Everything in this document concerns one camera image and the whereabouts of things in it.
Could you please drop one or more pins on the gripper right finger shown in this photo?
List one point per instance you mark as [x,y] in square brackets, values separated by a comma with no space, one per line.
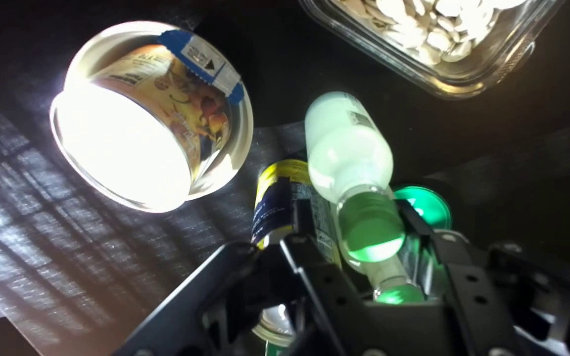
[478,296]

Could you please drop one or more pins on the yellow and blue bottle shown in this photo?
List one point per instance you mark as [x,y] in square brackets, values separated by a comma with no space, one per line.
[272,202]

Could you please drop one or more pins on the clear jar with white lid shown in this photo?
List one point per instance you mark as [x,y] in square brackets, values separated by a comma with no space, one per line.
[126,143]

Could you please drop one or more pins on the heap of pale seeds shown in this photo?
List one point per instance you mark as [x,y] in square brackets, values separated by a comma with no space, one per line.
[438,29]

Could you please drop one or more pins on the white bottle with green cap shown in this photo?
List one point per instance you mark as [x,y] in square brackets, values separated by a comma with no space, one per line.
[347,148]

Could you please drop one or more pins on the green round bottle cap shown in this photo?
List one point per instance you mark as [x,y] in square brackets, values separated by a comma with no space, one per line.
[431,207]

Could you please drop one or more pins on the clear glass container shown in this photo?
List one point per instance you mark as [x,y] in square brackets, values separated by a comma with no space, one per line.
[502,59]

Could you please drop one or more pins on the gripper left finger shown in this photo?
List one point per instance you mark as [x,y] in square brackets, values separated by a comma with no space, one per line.
[201,296]

